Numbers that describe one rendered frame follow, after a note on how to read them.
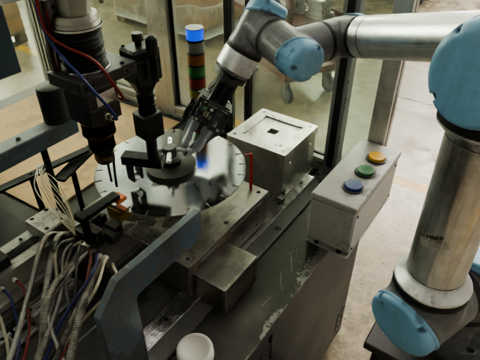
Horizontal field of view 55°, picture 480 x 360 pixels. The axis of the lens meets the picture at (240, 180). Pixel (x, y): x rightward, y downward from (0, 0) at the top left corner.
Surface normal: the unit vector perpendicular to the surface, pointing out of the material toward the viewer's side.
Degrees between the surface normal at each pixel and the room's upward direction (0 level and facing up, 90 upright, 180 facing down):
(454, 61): 82
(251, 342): 0
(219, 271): 0
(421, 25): 53
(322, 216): 90
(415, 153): 0
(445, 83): 82
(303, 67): 99
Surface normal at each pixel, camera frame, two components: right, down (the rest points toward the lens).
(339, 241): -0.57, 0.49
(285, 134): 0.00, -0.80
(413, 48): -0.74, 0.59
